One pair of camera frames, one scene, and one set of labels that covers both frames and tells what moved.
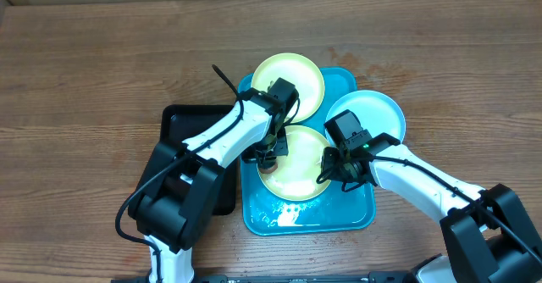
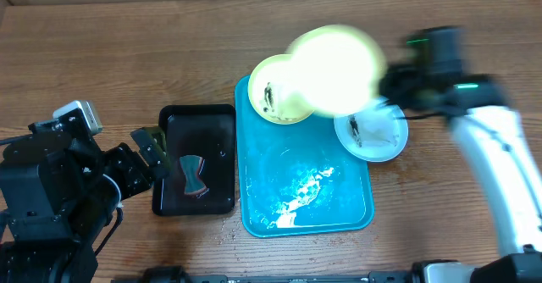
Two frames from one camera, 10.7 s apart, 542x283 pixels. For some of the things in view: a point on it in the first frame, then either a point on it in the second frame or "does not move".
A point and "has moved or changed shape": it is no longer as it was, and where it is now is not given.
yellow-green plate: [300, 72] does not move
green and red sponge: [268, 167] has moved or changed shape
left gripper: [250, 156] to [122, 158]
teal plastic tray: [333, 212] does not move
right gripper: [332, 156] to [395, 89]
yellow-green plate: [295, 179] to [336, 69]
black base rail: [374, 276] does not move
